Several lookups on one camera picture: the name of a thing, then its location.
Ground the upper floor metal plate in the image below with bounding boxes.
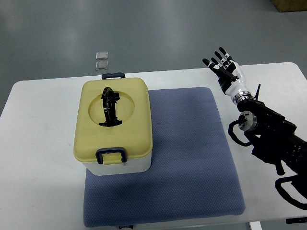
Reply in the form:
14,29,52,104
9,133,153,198
95,51,108,60

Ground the blue padded mat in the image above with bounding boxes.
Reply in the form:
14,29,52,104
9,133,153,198
83,87,245,227

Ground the lower floor metal plate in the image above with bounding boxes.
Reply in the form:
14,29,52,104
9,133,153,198
95,61,108,70

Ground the floor metal plate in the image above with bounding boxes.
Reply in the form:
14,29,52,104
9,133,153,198
95,61,108,70
95,51,108,60

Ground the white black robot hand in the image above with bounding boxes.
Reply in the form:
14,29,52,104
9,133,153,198
202,47,252,105

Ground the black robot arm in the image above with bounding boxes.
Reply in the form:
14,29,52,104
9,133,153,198
228,91,307,210

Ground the black table control panel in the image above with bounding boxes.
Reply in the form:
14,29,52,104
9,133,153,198
285,217,307,224

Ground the yellow box lid with handle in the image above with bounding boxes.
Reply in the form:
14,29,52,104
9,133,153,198
73,78,153,164

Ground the brown cardboard box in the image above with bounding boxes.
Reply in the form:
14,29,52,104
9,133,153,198
271,0,307,12

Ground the white storage box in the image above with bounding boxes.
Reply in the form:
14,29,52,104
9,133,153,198
83,152,152,176

